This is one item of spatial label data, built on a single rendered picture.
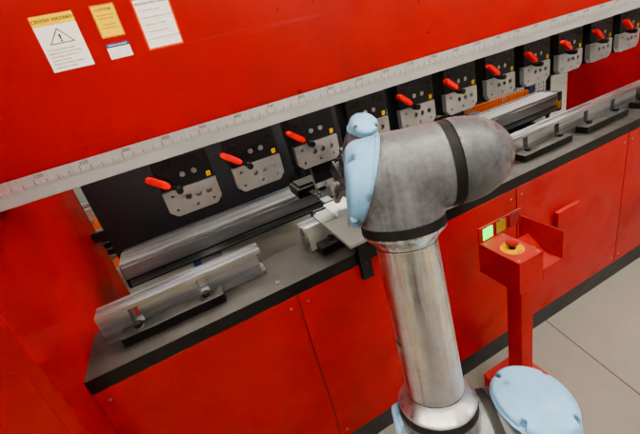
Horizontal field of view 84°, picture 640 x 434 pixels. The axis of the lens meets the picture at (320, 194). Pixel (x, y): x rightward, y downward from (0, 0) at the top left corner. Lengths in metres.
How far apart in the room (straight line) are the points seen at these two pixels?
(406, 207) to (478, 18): 1.13
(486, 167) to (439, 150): 0.06
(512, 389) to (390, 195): 0.37
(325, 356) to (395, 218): 0.98
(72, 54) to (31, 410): 0.80
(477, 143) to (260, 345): 0.96
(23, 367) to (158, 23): 0.83
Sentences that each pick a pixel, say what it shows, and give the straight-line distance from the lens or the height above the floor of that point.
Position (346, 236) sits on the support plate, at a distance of 1.06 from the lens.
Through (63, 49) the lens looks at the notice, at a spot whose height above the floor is 1.65.
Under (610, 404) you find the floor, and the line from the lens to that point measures 1.98.
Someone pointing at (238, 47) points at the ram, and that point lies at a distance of 1.06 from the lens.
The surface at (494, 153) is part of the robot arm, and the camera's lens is 0.47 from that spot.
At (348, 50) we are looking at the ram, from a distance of 1.17.
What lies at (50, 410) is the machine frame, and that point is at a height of 0.92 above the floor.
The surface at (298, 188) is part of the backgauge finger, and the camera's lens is 1.42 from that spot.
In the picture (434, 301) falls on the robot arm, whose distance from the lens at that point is 0.52.
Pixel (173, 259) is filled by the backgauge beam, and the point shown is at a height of 0.93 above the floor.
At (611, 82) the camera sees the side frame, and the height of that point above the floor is 0.88.
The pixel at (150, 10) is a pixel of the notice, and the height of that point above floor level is 1.69.
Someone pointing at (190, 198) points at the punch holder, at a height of 1.21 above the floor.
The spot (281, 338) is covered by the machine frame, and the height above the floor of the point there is 0.70.
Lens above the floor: 1.54
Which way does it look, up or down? 23 degrees down
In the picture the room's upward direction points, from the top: 14 degrees counter-clockwise
